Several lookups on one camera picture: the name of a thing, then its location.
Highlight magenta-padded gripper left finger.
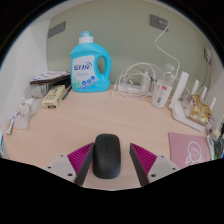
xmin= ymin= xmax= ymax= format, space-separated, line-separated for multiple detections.
xmin=44 ymin=141 xmax=96 ymax=187

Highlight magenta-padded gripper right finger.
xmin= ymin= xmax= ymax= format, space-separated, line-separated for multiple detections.
xmin=128 ymin=142 xmax=181 ymax=187

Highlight black computer mouse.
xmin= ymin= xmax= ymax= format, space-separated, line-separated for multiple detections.
xmin=92 ymin=133 xmax=122 ymax=180

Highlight pink mouse pad with drawing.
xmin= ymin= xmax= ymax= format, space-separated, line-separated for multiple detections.
xmin=167 ymin=131 xmax=212 ymax=170

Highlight white router with antennas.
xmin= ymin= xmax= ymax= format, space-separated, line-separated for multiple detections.
xmin=168 ymin=70 xmax=218 ymax=133

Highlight clear plastic packets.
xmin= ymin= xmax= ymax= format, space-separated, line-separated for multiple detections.
xmin=5 ymin=97 xmax=43 ymax=135

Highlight gold foil bag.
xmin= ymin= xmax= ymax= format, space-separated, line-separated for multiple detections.
xmin=184 ymin=94 xmax=213 ymax=128

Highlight beige small box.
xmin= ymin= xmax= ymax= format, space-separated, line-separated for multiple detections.
xmin=40 ymin=84 xmax=66 ymax=110

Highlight clear bottle with white label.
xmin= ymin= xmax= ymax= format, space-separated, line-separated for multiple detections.
xmin=150 ymin=62 xmax=176 ymax=109

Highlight white power strip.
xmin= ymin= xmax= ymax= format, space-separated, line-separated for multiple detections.
xmin=114 ymin=74 xmax=153 ymax=98

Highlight blue detergent bottle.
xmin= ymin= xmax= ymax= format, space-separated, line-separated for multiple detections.
xmin=69 ymin=30 xmax=112 ymax=93

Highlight white coiled cable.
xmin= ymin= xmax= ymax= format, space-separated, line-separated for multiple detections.
xmin=113 ymin=62 xmax=161 ymax=99

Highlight white wall charger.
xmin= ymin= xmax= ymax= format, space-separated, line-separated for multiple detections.
xmin=203 ymin=47 xmax=213 ymax=64

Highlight white cable from wall outlet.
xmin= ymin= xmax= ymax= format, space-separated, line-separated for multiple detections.
xmin=154 ymin=23 xmax=181 ymax=81

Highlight grey wall plate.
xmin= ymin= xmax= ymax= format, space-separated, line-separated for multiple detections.
xmin=46 ymin=20 xmax=67 ymax=39

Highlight grey wall outlet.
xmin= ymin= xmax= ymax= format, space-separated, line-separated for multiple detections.
xmin=149 ymin=14 xmax=169 ymax=32

